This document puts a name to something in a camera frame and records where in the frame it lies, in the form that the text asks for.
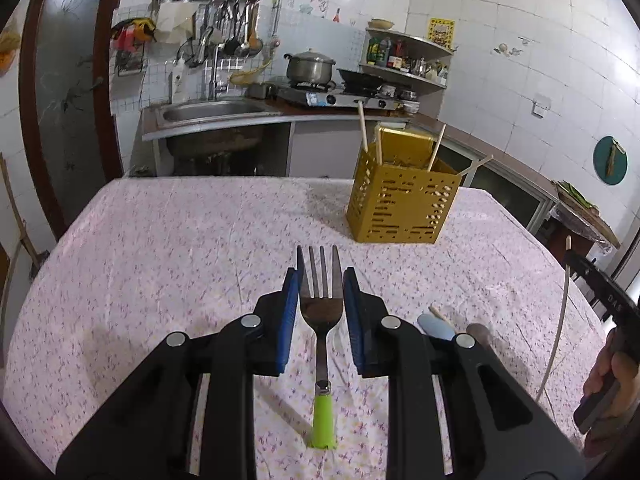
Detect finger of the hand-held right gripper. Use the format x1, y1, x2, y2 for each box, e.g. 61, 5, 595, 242
566, 249, 601, 293

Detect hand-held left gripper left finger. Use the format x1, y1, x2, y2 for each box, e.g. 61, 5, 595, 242
55, 246, 307, 480

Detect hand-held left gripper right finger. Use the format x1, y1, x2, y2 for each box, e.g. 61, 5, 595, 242
342, 266, 586, 480

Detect green frog handle fork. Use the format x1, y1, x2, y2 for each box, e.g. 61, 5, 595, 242
298, 245, 346, 450

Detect light blue spoon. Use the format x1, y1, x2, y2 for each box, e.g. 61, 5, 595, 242
416, 313, 457, 342

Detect yellow perforated utensil holder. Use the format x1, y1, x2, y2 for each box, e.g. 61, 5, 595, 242
346, 124, 463, 245

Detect person's right hand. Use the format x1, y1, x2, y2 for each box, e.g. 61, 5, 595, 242
582, 347, 640, 456

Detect plastic-lined bin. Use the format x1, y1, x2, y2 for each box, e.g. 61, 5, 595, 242
537, 205, 608, 271

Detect wooden chopping board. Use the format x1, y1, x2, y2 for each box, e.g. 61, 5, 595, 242
552, 185, 621, 248

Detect green vegetables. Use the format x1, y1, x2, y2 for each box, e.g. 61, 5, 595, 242
555, 180, 598, 208

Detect pink floral tablecloth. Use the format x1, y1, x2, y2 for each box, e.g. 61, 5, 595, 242
2, 177, 613, 480

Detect steel kitchen sink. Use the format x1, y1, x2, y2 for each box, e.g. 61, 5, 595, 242
141, 99, 283, 141

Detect steel gas stove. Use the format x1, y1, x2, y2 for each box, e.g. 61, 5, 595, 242
272, 81, 401, 110

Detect yellow strainer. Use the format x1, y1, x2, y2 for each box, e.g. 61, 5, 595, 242
229, 57, 273, 86

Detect black wok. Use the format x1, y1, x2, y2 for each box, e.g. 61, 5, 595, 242
337, 67, 388, 88

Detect steel pot with lid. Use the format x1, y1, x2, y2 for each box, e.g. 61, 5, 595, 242
285, 49, 337, 85

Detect steel faucet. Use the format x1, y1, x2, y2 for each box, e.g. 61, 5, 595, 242
199, 27, 221, 101

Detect white detergent bottle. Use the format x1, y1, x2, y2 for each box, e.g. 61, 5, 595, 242
169, 60, 185, 103

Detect green oil bottle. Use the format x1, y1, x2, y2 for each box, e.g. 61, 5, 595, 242
367, 37, 393, 68

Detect row of hanging ladles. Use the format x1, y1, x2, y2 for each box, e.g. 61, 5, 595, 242
197, 0, 265, 61

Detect hanging white plastic bag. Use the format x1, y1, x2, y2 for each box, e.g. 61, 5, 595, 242
156, 2, 197, 43

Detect brown frosted glass door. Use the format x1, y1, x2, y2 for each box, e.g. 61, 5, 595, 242
19, 0, 132, 241

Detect hanging yellow red bags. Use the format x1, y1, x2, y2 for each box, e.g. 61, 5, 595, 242
111, 17, 157, 51

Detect hanging orange plastic bags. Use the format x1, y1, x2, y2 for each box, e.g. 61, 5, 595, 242
0, 25, 21, 76

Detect teal round wall board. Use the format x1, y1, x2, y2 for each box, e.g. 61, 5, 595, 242
593, 136, 629, 185

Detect corner wall shelf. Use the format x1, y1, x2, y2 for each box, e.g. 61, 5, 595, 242
359, 27, 453, 92

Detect yellow wall poster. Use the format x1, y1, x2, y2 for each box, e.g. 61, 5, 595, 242
427, 17, 457, 45

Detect wooden stick handle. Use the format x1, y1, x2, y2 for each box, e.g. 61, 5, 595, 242
0, 157, 43, 271

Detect black wire wall basket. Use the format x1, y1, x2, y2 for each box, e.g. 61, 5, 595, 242
116, 50, 146, 78

